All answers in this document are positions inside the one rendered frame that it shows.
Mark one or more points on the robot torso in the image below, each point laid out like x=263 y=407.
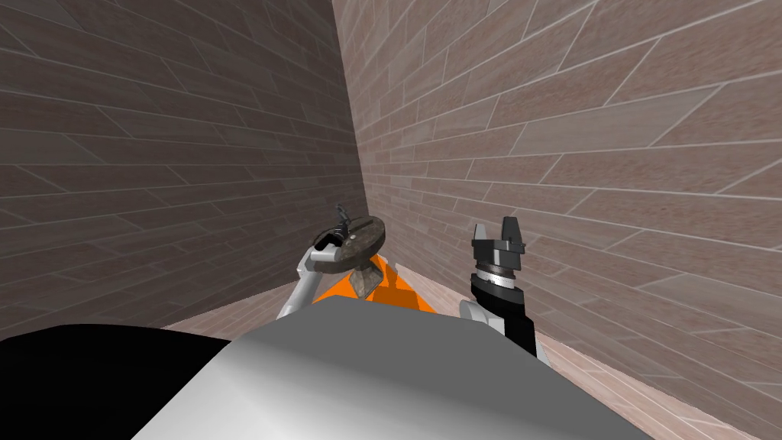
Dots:
x=379 y=379

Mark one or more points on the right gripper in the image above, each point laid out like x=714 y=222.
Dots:
x=498 y=253

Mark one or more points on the brown round pedestal disc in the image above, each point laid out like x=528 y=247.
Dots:
x=357 y=244

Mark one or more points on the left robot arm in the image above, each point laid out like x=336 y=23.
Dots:
x=300 y=286

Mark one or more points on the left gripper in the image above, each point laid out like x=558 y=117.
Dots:
x=335 y=235

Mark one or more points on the orange wedge shape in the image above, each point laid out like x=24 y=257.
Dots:
x=397 y=294

